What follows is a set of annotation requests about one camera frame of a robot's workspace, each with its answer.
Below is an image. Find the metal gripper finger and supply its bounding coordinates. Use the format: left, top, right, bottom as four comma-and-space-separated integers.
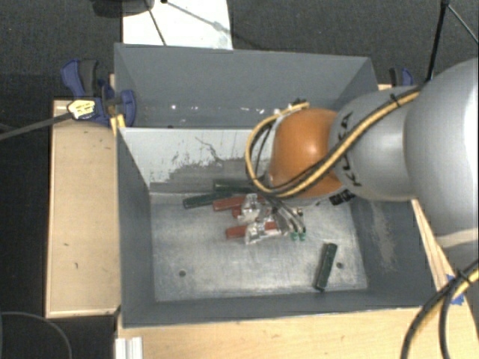
238, 194, 266, 222
243, 220, 282, 246

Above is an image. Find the dark green flat block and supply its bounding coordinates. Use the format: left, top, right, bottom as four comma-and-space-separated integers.
182, 192, 228, 209
312, 242, 338, 292
212, 178, 257, 193

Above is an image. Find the grey metal bin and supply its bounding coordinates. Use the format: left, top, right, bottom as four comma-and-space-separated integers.
112, 42, 437, 329

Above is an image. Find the pale wood flat board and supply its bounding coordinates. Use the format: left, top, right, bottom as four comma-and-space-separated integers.
44, 99, 123, 319

